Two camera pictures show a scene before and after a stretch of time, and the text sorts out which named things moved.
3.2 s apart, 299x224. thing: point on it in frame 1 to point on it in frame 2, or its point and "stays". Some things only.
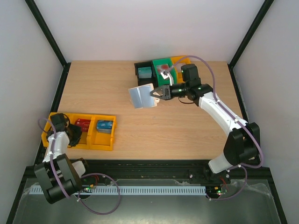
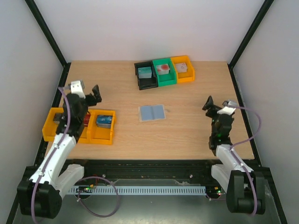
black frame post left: [52, 40] stays
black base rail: [254, 172] stays
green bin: [161, 81] stays
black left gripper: [78, 129] to [96, 91]
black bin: [144, 81] stays
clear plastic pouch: [141, 96] to [151, 113]
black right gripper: [167, 92] to [214, 112]
